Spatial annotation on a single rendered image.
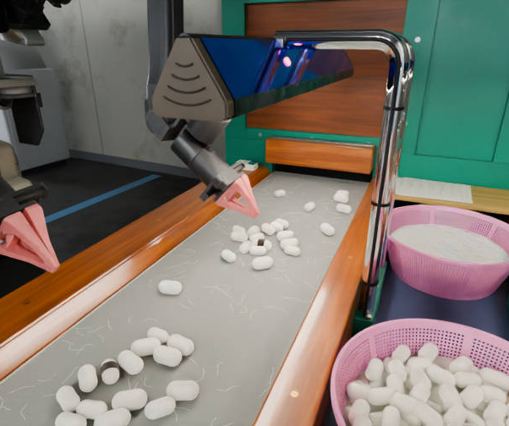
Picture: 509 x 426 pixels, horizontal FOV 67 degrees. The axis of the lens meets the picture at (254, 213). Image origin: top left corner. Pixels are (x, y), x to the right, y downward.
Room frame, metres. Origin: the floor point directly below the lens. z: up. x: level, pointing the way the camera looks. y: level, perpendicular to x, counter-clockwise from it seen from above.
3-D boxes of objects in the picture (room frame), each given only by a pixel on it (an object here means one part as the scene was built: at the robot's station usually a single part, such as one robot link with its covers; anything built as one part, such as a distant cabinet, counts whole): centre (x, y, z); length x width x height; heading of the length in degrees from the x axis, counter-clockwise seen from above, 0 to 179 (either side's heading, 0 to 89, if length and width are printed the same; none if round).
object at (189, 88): (0.64, -0.06, 1.08); 0.62 x 0.08 x 0.07; 157
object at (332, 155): (1.07, -0.18, 0.83); 0.30 x 0.06 x 0.07; 67
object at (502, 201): (0.89, -0.47, 0.77); 0.33 x 0.15 x 0.01; 67
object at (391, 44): (0.61, -0.13, 0.90); 0.20 x 0.19 x 0.45; 157
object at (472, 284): (0.69, -0.39, 0.72); 0.27 x 0.27 x 0.10
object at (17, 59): (3.76, 2.28, 0.66); 0.67 x 0.57 x 1.33; 62
